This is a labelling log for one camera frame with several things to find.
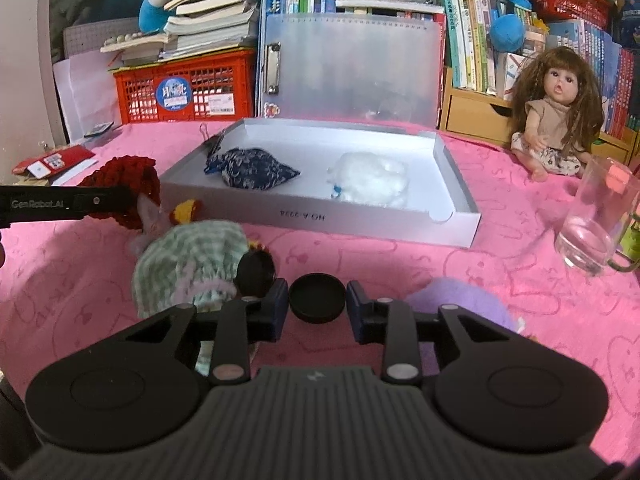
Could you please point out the small dark card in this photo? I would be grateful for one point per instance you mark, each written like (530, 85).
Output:
(99, 130)

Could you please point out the wooden drawer organizer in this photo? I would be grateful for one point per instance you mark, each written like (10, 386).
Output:
(470, 115)

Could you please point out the stack of books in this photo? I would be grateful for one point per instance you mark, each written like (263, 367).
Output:
(210, 25)

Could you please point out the red plastic crate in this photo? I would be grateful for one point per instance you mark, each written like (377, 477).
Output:
(140, 95)

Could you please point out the red plastic basket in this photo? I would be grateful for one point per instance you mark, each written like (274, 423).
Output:
(570, 2)

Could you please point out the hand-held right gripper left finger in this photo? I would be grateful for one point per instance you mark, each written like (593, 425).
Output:
(281, 310)

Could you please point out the black binder clip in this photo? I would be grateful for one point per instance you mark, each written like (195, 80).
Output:
(214, 140)

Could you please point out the green checked cloth hat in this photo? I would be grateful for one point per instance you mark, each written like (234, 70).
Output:
(190, 255)

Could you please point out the blue cat plush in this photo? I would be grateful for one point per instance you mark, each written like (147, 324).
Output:
(150, 15)

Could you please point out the small white carton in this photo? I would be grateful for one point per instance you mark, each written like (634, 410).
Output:
(510, 77)

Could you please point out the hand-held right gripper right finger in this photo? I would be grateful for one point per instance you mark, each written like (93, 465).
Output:
(353, 310)

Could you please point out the colourful toy box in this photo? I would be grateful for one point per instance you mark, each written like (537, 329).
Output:
(632, 235)

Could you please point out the dark blue box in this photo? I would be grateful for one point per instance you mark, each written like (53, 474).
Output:
(630, 15)

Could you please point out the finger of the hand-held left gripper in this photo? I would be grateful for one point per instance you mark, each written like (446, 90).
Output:
(107, 201)

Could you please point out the pink cube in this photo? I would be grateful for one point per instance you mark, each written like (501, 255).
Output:
(617, 180)

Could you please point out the brown haired baby doll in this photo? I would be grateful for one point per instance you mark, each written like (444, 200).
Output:
(550, 115)

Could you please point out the clear plastic clipboard case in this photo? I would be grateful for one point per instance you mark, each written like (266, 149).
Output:
(350, 70)

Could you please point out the row of green white books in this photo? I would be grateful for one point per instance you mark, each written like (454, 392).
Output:
(470, 40)

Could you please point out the pink blanket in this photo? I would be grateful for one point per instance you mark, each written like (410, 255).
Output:
(500, 240)

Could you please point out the blue patterned cloth pouch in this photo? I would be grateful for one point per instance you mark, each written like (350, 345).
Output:
(255, 167)

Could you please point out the yellow red knitted piece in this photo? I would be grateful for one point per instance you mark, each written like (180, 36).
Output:
(186, 211)

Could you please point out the purple plush toy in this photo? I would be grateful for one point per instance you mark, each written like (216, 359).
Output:
(465, 300)

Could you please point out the white shallow cardboard box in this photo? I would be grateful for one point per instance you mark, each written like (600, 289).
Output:
(310, 150)

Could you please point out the large blue white plush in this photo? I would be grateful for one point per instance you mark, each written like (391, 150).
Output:
(505, 25)

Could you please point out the red knitted doll garment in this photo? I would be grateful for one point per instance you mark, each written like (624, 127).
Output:
(135, 175)

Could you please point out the black round lid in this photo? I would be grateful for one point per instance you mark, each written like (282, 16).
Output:
(317, 297)
(255, 272)

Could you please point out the white paper sheets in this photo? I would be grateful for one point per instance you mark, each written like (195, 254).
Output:
(85, 95)

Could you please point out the pale sheer cloth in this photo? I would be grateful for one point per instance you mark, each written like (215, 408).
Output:
(147, 212)

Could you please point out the red paper packet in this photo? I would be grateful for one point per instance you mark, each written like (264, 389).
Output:
(75, 157)

